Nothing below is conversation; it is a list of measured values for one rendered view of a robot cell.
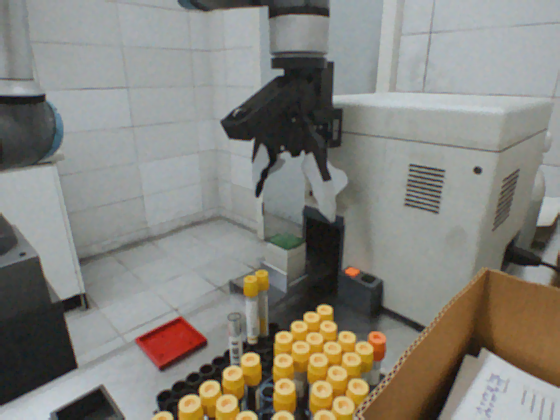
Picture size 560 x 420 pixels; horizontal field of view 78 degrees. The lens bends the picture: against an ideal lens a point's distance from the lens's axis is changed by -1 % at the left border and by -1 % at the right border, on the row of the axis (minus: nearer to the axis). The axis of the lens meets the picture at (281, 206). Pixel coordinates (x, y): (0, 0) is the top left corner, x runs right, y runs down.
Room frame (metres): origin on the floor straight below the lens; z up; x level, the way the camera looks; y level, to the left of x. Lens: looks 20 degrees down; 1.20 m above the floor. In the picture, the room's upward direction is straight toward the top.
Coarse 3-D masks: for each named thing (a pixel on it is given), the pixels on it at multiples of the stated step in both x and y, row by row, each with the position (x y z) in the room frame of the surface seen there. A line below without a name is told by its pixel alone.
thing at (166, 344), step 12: (168, 324) 0.40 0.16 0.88; (180, 324) 0.41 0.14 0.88; (144, 336) 0.38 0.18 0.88; (156, 336) 0.38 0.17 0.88; (168, 336) 0.38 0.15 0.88; (180, 336) 0.38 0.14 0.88; (192, 336) 0.38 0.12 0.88; (204, 336) 0.38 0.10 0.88; (144, 348) 0.35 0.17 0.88; (156, 348) 0.36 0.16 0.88; (168, 348) 0.36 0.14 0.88; (180, 348) 0.36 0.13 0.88; (192, 348) 0.36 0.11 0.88; (156, 360) 0.33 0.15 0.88; (168, 360) 0.33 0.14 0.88
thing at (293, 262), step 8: (272, 248) 0.46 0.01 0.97; (280, 248) 0.45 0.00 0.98; (296, 248) 0.45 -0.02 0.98; (304, 248) 0.46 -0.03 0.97; (272, 256) 0.46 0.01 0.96; (280, 256) 0.45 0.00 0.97; (288, 256) 0.44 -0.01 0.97; (296, 256) 0.45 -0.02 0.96; (304, 256) 0.46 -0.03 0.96; (272, 264) 0.46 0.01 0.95; (280, 264) 0.45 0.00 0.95; (288, 264) 0.44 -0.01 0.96; (296, 264) 0.45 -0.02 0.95; (304, 264) 0.46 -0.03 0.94; (288, 272) 0.44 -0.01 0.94; (296, 272) 0.45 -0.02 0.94; (304, 272) 0.46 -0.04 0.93; (288, 280) 0.44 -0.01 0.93
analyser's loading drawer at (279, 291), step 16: (320, 256) 0.54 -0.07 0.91; (336, 256) 0.54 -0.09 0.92; (272, 272) 0.45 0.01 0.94; (320, 272) 0.49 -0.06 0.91; (240, 288) 0.41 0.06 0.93; (272, 288) 0.44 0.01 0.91; (288, 288) 0.43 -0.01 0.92; (304, 288) 0.45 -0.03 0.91; (240, 304) 0.42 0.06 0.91; (272, 304) 0.40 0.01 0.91
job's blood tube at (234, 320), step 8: (232, 320) 0.29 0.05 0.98; (240, 320) 0.29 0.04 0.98; (232, 328) 0.29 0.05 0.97; (240, 328) 0.29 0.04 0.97; (232, 336) 0.29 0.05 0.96; (240, 336) 0.29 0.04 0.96; (232, 344) 0.29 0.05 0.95; (240, 344) 0.29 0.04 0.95; (232, 352) 0.29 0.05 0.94; (240, 352) 0.29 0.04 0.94; (232, 360) 0.29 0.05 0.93; (240, 360) 0.29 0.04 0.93
